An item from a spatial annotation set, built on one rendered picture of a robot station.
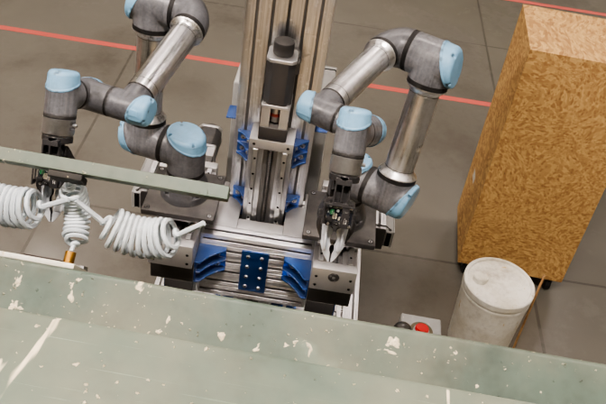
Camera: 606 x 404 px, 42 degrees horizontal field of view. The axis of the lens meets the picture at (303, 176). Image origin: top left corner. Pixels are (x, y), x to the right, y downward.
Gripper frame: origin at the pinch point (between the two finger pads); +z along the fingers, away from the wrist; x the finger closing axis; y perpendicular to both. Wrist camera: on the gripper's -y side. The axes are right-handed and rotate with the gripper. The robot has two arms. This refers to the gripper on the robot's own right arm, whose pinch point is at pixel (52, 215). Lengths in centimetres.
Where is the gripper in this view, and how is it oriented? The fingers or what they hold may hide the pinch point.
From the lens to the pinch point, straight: 199.9
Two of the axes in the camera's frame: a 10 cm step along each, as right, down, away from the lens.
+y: -0.3, 1.8, -9.8
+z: -1.5, 9.7, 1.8
